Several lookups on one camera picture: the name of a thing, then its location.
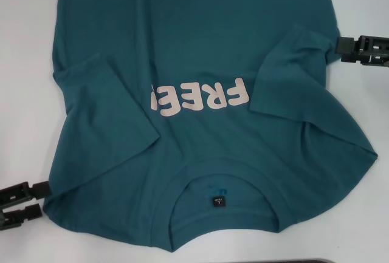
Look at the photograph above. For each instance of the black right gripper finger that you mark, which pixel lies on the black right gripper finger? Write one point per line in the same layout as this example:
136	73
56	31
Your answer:
345	45
352	58

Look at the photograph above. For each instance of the teal blue printed t-shirt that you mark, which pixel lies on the teal blue printed t-shirt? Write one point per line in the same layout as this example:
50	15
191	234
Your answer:
197	32

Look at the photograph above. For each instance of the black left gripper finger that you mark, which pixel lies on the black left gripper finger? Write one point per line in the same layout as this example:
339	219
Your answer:
30	213
39	189

